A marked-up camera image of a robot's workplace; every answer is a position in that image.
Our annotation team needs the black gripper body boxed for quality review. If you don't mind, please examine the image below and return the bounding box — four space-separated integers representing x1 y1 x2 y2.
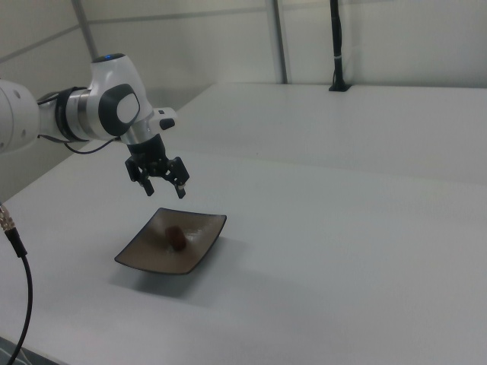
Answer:
126 135 170 176

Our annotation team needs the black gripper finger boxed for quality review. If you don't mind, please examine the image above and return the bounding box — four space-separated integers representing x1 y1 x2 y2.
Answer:
161 155 191 200
124 156 155 198

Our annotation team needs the small brown round food item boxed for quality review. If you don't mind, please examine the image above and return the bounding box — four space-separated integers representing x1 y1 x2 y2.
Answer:
164 225 188 252

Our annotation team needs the square brown ceramic plate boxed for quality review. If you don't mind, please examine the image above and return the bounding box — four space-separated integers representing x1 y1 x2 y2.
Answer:
113 207 228 276

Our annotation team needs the black pole with base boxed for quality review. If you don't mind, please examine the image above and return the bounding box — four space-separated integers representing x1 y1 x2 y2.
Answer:
328 0 352 93

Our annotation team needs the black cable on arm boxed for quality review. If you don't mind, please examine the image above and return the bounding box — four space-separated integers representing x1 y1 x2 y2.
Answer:
35 89 123 156

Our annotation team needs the grey partition frame post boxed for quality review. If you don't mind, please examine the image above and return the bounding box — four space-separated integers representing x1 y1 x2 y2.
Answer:
270 0 289 84
70 0 100 62

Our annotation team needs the black cable with metal connector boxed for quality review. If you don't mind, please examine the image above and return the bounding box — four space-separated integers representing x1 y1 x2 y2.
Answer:
0 202 36 365

